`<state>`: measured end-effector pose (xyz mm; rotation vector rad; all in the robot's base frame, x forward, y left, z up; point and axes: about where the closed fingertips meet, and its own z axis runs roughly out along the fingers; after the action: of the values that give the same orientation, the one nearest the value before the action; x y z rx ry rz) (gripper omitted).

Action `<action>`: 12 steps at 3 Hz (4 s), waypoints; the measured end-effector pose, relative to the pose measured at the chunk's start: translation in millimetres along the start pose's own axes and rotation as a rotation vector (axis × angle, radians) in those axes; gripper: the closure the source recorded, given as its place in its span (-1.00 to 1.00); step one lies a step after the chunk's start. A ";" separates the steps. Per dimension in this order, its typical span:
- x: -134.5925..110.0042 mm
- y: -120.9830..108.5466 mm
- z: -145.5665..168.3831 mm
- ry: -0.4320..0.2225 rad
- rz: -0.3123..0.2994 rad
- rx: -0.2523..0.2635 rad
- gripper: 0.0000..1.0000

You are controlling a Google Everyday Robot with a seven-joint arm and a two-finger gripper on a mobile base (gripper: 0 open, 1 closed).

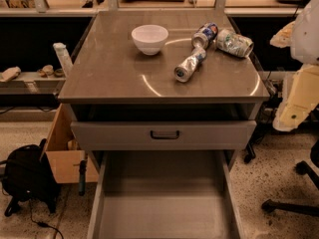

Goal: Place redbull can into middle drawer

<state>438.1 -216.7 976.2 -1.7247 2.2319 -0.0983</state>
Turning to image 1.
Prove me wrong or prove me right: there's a wooden box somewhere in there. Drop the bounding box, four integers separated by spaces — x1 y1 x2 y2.
44 105 86 183

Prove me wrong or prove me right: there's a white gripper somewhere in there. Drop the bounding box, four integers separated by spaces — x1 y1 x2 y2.
270 0 319 131

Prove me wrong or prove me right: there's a black cable on floor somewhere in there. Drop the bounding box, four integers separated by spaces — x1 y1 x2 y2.
28 199 65 239

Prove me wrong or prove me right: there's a black backpack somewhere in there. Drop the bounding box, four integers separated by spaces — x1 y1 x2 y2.
0 138 60 217

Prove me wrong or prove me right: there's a white plastic bottle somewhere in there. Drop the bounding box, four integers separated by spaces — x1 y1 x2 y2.
53 43 73 77

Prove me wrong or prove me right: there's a closed upper drawer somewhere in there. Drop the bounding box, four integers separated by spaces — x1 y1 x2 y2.
71 120 256 150

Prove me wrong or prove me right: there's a green white soda can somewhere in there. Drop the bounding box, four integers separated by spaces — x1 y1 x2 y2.
216 29 254 58

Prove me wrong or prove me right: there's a white ceramic bowl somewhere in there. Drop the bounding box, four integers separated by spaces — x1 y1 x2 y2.
132 25 168 56

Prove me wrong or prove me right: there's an open middle drawer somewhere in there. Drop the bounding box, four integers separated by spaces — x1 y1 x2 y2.
88 150 245 239

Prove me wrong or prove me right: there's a grey drawer cabinet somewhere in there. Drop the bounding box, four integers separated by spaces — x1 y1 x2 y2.
58 9 271 151

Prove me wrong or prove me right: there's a silver redbull can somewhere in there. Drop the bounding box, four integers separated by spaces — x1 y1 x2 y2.
174 47 206 83

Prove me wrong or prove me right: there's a black office chair base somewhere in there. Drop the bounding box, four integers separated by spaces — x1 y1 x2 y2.
261 139 319 217

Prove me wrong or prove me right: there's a blue pepsi can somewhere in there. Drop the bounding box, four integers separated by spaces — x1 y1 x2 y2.
191 22 218 49

